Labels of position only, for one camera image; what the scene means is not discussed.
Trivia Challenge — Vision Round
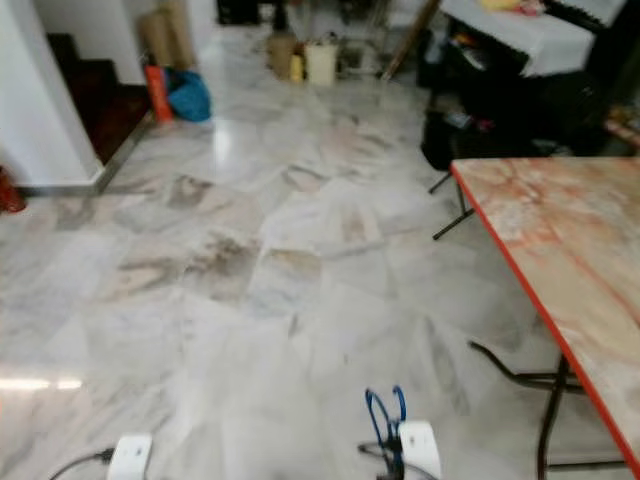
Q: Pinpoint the blue plastic hanger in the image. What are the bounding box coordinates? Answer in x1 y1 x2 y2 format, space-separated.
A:
363 385 408 480

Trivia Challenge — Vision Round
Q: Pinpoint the marble pattern folding table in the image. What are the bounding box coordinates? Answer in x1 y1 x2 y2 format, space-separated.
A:
430 155 640 476

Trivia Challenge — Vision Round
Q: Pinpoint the red fire extinguisher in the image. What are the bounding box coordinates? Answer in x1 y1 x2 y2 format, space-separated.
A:
0 165 26 214

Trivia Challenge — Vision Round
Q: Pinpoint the dark cluttered furniture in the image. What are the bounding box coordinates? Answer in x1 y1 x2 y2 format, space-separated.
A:
418 0 640 171

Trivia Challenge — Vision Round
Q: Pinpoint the white bucket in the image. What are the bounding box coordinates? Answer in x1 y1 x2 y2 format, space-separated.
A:
304 42 339 87

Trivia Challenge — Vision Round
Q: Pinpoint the blue plastic bag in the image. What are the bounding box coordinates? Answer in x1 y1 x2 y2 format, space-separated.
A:
165 68 213 124

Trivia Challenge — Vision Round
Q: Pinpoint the brown basket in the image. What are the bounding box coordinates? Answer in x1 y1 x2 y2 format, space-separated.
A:
265 33 301 81

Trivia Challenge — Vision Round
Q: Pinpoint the orange box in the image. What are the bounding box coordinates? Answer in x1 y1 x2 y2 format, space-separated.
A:
145 65 173 124

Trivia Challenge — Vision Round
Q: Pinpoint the white lace tablecloth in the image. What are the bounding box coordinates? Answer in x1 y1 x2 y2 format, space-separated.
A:
440 0 631 79

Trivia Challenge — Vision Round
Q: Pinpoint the dark wooden staircase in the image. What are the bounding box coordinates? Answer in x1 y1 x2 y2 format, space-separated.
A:
50 33 156 166

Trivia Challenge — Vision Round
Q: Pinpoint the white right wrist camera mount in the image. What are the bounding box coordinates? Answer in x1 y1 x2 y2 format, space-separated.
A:
397 420 443 480

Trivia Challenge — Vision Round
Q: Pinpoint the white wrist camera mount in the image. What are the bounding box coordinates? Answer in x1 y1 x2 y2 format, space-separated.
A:
397 420 443 480
108 432 154 480

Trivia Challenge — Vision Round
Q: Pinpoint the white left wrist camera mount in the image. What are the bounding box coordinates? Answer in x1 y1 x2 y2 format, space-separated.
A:
108 432 154 480

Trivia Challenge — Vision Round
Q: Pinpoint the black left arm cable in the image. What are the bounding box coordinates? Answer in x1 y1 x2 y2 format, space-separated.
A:
48 450 116 480

